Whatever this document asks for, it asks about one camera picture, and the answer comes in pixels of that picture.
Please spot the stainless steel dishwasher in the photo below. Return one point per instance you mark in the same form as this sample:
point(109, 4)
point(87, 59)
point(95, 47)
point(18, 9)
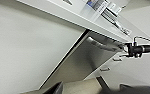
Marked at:
point(81, 60)

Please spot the white drawer cabinet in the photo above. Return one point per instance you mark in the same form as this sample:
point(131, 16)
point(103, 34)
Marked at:
point(124, 71)

